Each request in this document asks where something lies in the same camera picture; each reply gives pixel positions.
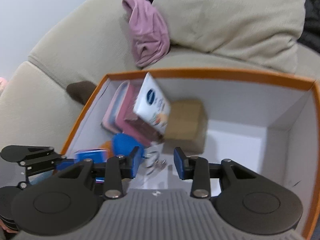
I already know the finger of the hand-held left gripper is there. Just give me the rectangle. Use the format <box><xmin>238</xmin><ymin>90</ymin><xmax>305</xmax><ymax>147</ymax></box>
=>
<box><xmin>0</xmin><ymin>145</ymin><xmax>75</xmax><ymax>178</ymax></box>

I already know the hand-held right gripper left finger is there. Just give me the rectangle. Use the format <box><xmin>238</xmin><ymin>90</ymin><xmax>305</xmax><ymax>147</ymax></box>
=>
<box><xmin>59</xmin><ymin>146</ymin><xmax>140</xmax><ymax>199</ymax></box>

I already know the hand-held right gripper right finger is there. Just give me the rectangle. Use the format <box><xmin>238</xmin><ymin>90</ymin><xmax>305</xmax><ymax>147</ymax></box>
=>
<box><xmin>174</xmin><ymin>147</ymin><xmax>253</xmax><ymax>198</ymax></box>

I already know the metal key ring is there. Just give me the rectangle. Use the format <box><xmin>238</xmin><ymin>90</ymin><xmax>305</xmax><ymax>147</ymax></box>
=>
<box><xmin>144</xmin><ymin>151</ymin><xmax>167</xmax><ymax>172</ymax></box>

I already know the plush toy keychain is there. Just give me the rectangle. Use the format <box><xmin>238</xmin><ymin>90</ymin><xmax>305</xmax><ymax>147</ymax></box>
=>
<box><xmin>99</xmin><ymin>133</ymin><xmax>145</xmax><ymax>158</ymax></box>

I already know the blue card tag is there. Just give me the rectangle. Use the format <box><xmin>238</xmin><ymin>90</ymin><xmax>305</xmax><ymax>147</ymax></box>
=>
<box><xmin>75</xmin><ymin>149</ymin><xmax>108</xmax><ymax>166</ymax></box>

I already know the dark brown card box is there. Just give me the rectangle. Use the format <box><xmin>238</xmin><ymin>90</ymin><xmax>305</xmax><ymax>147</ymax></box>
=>
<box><xmin>125</xmin><ymin>112</ymin><xmax>165</xmax><ymax>143</ymax></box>

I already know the small brown box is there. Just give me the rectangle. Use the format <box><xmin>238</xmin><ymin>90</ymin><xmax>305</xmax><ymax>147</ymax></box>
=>
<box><xmin>164</xmin><ymin>100</ymin><xmax>208</xmax><ymax>153</ymax></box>

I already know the pink case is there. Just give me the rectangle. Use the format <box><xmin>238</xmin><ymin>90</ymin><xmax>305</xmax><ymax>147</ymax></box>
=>
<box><xmin>102</xmin><ymin>81</ymin><xmax>153</xmax><ymax>148</ymax></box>

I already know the white tissue packet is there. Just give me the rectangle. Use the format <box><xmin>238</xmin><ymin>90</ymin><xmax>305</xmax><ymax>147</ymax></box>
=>
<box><xmin>132</xmin><ymin>72</ymin><xmax>171</xmax><ymax>134</ymax></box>

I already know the orange cardboard box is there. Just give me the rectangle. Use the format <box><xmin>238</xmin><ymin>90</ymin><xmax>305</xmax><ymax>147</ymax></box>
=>
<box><xmin>61</xmin><ymin>67</ymin><xmax>320</xmax><ymax>240</ymax></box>

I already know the dark brown object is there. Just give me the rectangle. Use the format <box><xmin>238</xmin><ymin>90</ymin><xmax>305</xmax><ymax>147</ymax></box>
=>
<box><xmin>66</xmin><ymin>81</ymin><xmax>97</xmax><ymax>105</ymax></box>

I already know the beige sofa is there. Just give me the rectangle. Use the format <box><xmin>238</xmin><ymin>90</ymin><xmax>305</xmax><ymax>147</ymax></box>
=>
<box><xmin>0</xmin><ymin>0</ymin><xmax>320</xmax><ymax>180</ymax></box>

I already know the pink cloth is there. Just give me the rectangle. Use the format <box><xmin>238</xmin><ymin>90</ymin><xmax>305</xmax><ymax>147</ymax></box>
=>
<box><xmin>122</xmin><ymin>0</ymin><xmax>170</xmax><ymax>67</ymax></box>

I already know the beige sofa cushion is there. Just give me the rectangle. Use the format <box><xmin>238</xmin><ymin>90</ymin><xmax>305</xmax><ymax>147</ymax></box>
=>
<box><xmin>150</xmin><ymin>0</ymin><xmax>307</xmax><ymax>63</ymax></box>

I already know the black jacket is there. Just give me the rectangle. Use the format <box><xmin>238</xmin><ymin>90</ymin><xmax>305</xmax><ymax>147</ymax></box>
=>
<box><xmin>297</xmin><ymin>0</ymin><xmax>320</xmax><ymax>55</ymax></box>

